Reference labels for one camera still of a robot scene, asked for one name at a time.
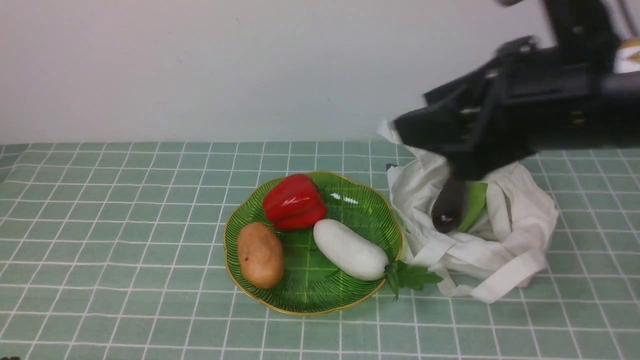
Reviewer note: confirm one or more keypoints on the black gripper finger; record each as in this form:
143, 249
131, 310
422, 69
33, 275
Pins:
443, 131

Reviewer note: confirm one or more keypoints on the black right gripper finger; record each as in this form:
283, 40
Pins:
468, 91

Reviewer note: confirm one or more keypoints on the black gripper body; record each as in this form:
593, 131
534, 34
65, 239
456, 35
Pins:
541, 99

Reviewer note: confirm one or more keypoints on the brown potato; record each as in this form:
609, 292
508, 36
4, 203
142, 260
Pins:
260, 255

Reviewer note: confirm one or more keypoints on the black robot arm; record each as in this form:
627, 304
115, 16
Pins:
581, 25

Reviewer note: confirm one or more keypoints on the green vegetable in bag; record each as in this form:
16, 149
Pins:
475, 205

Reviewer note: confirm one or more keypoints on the white cloth bag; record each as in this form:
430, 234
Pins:
505, 247

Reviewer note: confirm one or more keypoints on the dark purple eggplant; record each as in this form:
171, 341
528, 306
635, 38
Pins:
449, 209

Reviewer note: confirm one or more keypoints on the white radish with leaves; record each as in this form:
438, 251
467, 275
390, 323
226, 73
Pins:
366, 261

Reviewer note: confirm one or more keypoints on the red bell pepper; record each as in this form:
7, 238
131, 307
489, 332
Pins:
294, 204

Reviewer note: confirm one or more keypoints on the green checkered tablecloth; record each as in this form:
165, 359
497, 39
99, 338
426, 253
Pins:
114, 251

